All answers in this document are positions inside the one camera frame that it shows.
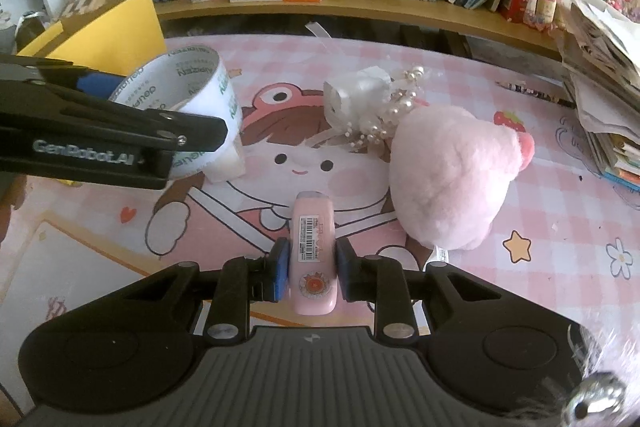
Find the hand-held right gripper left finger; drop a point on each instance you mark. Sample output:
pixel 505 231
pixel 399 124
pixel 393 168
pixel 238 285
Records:
pixel 281 272

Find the pink correction tape case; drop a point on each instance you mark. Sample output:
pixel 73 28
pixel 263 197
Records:
pixel 312 227

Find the pink plush toy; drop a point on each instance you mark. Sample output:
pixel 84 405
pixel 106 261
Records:
pixel 450 177

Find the white power adapter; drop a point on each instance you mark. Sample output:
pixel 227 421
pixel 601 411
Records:
pixel 355 94

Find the white eraser block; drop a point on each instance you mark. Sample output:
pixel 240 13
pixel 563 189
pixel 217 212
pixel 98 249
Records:
pixel 227 164

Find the stack of loose papers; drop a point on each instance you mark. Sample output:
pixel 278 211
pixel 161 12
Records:
pixel 600 82

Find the pink printed desk mat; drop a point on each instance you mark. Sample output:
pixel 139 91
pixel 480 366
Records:
pixel 550 187

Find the patterned dark pencil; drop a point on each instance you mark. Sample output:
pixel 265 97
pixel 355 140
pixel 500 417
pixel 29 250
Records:
pixel 530 92

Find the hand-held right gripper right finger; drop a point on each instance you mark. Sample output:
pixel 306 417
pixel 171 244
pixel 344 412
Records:
pixel 345 272

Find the pearl hair ornament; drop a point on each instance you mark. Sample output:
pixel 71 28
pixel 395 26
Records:
pixel 400 99

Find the yellow cardboard box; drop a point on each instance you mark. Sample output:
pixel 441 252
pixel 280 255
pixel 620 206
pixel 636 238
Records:
pixel 135 32

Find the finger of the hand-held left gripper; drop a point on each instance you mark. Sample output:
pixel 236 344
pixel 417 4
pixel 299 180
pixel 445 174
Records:
pixel 95 84
pixel 125 122

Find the clear tape roll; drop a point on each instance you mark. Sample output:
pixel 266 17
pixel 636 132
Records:
pixel 200 72

